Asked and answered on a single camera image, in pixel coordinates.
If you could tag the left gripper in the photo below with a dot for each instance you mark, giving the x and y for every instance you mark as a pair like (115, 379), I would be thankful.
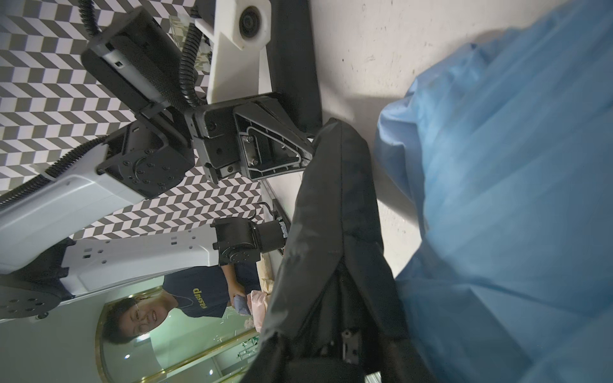
(253, 137)

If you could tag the black sleeved umbrella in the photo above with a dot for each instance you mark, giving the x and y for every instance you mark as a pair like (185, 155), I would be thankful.
(292, 64)
(335, 314)

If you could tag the blue sleeved umbrella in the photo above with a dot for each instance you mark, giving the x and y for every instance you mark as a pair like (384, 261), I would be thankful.
(505, 149)

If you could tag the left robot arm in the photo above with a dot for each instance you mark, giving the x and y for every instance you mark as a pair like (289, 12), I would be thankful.
(42, 265)

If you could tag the person in navy shirt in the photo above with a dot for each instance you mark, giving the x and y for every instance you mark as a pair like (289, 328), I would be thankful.
(197, 292)

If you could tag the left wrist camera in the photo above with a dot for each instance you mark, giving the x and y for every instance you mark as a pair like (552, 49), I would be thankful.
(238, 30)

